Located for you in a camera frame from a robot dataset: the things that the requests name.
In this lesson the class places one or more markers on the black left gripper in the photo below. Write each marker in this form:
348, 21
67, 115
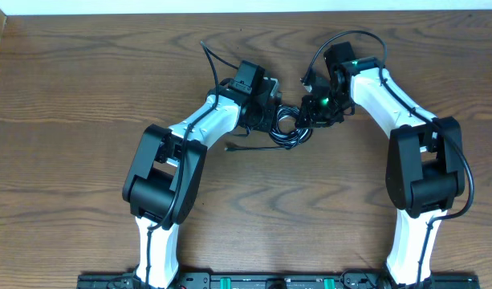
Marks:
267, 124

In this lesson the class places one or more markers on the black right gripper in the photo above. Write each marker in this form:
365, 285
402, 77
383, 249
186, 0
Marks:
312, 119

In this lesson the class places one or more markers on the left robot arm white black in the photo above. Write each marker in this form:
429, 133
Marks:
163, 180

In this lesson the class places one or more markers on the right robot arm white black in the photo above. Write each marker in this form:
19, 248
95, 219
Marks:
425, 164

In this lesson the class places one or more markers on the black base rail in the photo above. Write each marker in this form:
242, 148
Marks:
350, 279

